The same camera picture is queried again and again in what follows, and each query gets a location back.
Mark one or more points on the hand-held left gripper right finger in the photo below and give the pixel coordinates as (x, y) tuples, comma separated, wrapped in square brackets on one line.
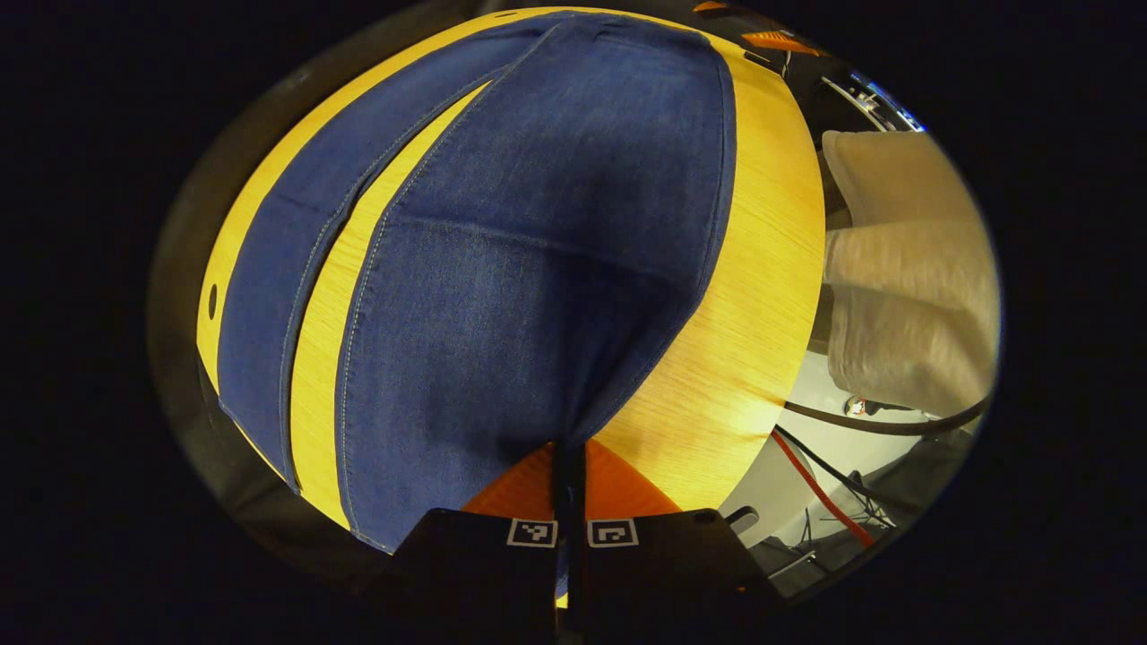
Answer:
[(663, 582)]

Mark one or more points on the blue jeans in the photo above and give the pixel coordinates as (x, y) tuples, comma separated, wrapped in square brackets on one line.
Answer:
[(529, 269)]

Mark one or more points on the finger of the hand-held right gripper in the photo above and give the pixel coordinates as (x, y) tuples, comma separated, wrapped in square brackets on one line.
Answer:
[(780, 42)]

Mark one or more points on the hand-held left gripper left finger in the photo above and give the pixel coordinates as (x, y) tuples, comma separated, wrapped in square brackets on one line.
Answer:
[(484, 582)]

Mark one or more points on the person's beige trousers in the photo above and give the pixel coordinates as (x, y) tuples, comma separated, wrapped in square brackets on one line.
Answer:
[(905, 296)]

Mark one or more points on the person's shoe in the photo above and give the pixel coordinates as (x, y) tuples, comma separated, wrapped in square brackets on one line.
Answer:
[(860, 407)]

